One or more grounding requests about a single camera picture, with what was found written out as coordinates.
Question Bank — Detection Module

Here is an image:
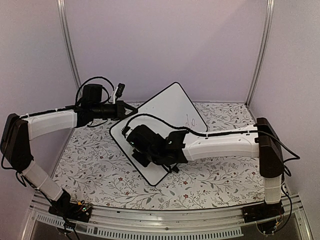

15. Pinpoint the black whiteboard stand foot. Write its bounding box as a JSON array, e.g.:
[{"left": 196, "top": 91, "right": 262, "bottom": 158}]
[{"left": 172, "top": 166, "right": 179, "bottom": 173}]

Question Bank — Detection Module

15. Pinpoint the aluminium corner post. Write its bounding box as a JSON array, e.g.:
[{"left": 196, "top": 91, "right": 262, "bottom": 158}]
[
  {"left": 56, "top": 0, "right": 82, "bottom": 90},
  {"left": 245, "top": 0, "right": 275, "bottom": 108}
]

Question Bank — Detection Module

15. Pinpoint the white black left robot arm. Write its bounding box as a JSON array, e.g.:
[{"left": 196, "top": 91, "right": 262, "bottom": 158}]
[{"left": 0, "top": 83, "right": 138, "bottom": 217}]

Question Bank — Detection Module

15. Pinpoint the aluminium corner post right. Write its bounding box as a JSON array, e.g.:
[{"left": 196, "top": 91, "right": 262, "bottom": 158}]
[{"left": 245, "top": 0, "right": 275, "bottom": 108}]

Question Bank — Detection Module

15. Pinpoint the aluminium corner post left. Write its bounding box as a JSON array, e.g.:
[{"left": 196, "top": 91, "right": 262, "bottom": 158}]
[{"left": 56, "top": 0, "right": 82, "bottom": 90}]

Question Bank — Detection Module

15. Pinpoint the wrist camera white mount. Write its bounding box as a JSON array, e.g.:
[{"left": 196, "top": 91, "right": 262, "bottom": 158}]
[
  {"left": 121, "top": 126, "right": 131, "bottom": 137},
  {"left": 109, "top": 83, "right": 126, "bottom": 104}
]

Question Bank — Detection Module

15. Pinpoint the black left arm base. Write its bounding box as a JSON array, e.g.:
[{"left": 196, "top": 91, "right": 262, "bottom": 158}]
[{"left": 48, "top": 189, "right": 92, "bottom": 223}]

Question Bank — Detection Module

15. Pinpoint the white whiteboard black frame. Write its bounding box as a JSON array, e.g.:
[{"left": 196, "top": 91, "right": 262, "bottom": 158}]
[{"left": 109, "top": 82, "right": 208, "bottom": 187}]

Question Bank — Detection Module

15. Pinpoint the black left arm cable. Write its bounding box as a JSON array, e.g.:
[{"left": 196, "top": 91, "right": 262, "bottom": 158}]
[{"left": 74, "top": 76, "right": 116, "bottom": 103}]

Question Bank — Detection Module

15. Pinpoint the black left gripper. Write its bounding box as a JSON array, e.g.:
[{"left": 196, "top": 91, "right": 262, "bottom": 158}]
[{"left": 92, "top": 100, "right": 139, "bottom": 121}]

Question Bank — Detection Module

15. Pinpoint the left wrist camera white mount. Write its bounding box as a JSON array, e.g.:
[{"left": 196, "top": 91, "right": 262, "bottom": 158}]
[{"left": 109, "top": 83, "right": 126, "bottom": 104}]

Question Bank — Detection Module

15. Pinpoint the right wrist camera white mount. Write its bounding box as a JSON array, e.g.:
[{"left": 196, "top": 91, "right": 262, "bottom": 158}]
[{"left": 121, "top": 126, "right": 131, "bottom": 137}]

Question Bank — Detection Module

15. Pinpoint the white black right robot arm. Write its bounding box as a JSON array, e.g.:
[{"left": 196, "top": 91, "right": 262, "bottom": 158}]
[{"left": 121, "top": 117, "right": 285, "bottom": 218}]

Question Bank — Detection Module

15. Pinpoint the aluminium front rail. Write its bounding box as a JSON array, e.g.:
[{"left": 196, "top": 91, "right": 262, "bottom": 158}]
[{"left": 21, "top": 194, "right": 313, "bottom": 240}]

